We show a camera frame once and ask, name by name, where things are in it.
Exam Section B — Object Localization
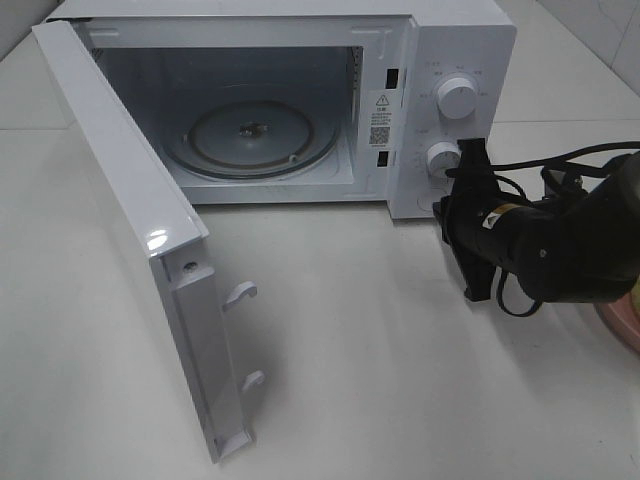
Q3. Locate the pink round plate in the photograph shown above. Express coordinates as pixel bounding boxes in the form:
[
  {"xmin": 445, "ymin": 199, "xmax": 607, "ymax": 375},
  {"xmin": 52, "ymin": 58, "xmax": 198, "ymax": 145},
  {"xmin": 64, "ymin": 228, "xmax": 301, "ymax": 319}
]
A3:
[{"xmin": 595, "ymin": 291, "xmax": 640, "ymax": 354}]

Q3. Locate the white microwave door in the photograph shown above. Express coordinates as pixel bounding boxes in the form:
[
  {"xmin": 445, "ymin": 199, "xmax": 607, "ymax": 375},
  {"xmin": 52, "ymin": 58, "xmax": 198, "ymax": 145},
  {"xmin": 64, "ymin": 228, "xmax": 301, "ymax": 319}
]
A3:
[{"xmin": 33, "ymin": 21, "xmax": 264, "ymax": 463}]

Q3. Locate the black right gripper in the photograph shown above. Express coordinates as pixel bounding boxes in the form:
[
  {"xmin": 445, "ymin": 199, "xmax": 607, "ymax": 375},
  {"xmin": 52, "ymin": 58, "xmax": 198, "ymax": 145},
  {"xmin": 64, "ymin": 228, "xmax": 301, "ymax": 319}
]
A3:
[{"xmin": 433, "ymin": 138, "xmax": 538, "ymax": 302}]

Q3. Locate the toast sandwich with lettuce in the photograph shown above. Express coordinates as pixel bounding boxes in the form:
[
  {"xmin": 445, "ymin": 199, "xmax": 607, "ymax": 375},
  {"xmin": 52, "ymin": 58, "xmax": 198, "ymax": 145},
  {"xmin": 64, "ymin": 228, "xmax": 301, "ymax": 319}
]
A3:
[{"xmin": 630, "ymin": 280, "xmax": 640, "ymax": 306}]

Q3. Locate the round white door-release button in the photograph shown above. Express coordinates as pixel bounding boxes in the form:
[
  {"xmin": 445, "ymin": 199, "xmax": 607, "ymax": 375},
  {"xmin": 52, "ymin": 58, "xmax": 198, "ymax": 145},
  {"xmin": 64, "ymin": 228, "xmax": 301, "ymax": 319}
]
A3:
[{"xmin": 417, "ymin": 188, "xmax": 448, "ymax": 215}]

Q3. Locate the lower white timer knob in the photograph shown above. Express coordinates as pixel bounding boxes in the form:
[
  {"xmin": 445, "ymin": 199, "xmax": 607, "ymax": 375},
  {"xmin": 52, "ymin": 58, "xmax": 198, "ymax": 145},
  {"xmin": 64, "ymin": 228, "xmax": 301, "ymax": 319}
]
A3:
[{"xmin": 426, "ymin": 141, "xmax": 461, "ymax": 178}]

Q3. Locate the white microwave oven body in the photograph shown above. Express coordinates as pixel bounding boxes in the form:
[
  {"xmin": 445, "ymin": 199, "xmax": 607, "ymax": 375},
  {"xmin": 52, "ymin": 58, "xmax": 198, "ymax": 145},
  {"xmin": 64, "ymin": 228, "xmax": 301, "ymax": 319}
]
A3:
[{"xmin": 41, "ymin": 1, "xmax": 516, "ymax": 219}]

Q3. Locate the upper white power knob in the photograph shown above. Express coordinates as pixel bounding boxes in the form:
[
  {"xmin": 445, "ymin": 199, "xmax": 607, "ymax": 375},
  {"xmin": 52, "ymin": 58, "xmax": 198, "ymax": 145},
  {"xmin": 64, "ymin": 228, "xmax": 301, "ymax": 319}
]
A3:
[{"xmin": 436, "ymin": 74, "xmax": 478, "ymax": 120}]

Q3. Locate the glass microwave turntable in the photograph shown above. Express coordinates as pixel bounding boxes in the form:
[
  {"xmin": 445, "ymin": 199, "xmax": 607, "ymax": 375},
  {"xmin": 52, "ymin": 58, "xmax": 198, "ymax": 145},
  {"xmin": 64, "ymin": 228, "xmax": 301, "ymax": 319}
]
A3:
[{"xmin": 165, "ymin": 100, "xmax": 341, "ymax": 180}]

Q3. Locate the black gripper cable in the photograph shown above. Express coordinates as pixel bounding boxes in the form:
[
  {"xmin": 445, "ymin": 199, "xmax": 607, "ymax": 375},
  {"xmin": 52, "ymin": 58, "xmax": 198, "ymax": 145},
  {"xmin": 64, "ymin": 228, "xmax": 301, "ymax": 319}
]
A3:
[{"xmin": 444, "ymin": 141, "xmax": 640, "ymax": 316}]

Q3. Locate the white warning sticker QR code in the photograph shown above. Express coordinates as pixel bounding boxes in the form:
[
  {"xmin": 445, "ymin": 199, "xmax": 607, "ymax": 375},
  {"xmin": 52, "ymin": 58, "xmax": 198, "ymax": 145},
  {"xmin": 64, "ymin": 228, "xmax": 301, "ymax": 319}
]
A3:
[{"xmin": 366, "ymin": 89, "xmax": 400, "ymax": 150}]

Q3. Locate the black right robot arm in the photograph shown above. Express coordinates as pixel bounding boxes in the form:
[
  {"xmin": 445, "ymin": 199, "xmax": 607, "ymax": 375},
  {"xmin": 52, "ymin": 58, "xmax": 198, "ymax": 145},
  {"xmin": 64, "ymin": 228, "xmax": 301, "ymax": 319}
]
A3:
[{"xmin": 433, "ymin": 138, "xmax": 639, "ymax": 306}]

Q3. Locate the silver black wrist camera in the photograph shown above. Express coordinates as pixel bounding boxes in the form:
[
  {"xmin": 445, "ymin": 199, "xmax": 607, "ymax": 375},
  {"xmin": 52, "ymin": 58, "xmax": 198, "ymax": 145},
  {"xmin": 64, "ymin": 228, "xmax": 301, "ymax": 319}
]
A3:
[{"xmin": 541, "ymin": 167, "xmax": 587, "ymax": 201}]

